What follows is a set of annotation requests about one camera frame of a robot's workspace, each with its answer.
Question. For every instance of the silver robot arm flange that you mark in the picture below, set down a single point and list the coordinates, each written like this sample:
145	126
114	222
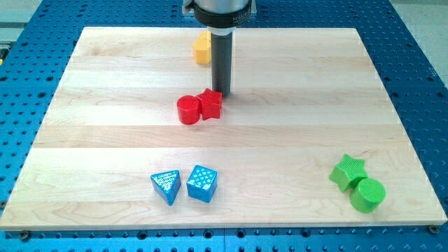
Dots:
219	13

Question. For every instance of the blue triangle block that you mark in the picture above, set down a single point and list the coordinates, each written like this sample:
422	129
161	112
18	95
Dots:
167	185

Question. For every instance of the red star block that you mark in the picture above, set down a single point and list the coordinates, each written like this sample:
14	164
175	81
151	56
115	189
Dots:
211	104

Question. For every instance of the red cylinder block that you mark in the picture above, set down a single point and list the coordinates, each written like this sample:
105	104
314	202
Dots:
188	107

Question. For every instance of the blue cube block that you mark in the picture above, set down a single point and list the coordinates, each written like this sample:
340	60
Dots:
202	183

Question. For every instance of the yellow hexagon block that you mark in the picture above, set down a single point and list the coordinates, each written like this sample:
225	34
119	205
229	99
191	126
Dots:
201	51

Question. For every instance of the light wooden board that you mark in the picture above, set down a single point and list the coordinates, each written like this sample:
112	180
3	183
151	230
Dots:
301	99

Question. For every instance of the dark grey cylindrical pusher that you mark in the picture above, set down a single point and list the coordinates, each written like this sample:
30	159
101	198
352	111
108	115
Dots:
221	59

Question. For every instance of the yellow block behind pusher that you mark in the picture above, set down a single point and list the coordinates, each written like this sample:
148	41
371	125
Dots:
205	35

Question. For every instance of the green star block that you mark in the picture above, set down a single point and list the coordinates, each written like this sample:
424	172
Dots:
348	173

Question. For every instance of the green cylinder block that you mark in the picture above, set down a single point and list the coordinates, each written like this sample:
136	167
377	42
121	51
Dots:
367	195

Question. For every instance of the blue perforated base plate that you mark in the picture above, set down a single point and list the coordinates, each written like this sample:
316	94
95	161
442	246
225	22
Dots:
36	63

